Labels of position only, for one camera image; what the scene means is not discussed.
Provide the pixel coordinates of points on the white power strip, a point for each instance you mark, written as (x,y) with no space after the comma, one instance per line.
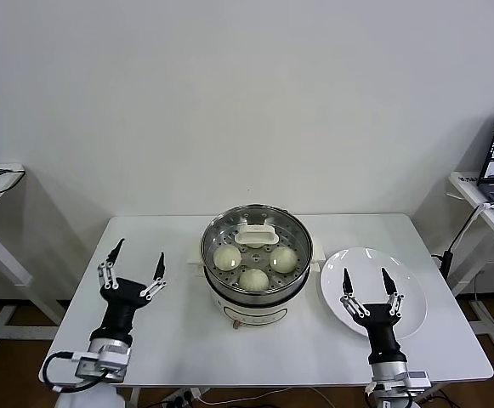
(183,399)

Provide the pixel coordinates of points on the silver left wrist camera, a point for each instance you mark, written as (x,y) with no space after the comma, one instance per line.
(102,363)

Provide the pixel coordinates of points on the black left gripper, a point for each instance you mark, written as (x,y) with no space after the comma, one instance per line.
(121,306)

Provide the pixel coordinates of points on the stainless steel steamer basket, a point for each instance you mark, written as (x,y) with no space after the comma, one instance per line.
(299,281)

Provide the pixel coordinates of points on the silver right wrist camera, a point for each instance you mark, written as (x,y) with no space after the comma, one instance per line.
(418,378)

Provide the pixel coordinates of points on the stainless steel steamer pot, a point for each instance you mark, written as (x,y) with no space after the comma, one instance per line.
(251,312)

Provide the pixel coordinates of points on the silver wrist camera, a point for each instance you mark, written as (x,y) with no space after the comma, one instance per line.
(102,363)
(418,378)

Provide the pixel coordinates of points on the white side table with laptop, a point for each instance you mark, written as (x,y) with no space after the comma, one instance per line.
(467,189)

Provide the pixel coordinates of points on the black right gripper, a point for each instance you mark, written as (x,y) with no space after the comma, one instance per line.
(382,336)

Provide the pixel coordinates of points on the white ceramic plate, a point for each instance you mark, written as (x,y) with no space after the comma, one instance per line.
(408,289)

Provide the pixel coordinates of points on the round glass pot lid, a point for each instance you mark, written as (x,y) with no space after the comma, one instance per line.
(257,236)

